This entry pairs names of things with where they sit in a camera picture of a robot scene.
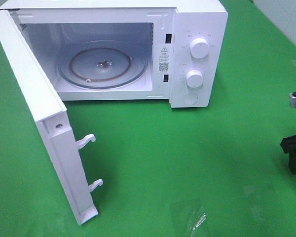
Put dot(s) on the upper white microwave knob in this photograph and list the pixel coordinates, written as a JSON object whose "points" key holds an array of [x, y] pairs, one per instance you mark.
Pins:
{"points": [[199, 47]]}

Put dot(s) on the white microwave oven body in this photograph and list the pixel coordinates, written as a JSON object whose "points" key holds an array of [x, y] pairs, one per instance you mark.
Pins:
{"points": [[167, 26]]}

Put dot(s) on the green table mat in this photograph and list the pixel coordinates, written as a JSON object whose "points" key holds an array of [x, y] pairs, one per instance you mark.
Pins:
{"points": [[164, 167]]}

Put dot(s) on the glass microwave turntable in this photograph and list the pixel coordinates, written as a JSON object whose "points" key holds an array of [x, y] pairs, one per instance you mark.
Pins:
{"points": [[103, 64]]}

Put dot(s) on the round door release button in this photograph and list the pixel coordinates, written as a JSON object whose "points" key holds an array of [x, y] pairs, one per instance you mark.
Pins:
{"points": [[190, 98]]}

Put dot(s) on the white microwave door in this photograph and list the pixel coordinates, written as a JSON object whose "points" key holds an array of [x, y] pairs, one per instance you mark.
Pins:
{"points": [[50, 116]]}

